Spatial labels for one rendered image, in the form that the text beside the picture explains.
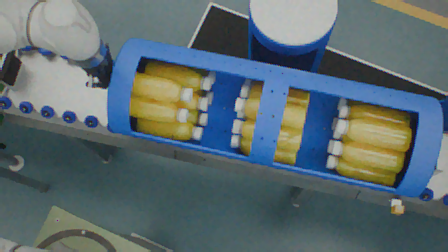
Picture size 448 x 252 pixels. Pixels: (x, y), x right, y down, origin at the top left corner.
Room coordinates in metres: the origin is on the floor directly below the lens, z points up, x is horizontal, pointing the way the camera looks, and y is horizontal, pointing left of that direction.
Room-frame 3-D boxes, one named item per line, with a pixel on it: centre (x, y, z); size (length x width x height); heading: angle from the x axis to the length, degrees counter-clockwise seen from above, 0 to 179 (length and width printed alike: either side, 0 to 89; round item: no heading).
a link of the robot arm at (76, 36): (0.54, 0.31, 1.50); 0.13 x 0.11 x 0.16; 69
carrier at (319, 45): (0.76, -0.27, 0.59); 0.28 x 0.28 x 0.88
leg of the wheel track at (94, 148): (0.60, 0.62, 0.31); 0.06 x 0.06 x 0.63; 69
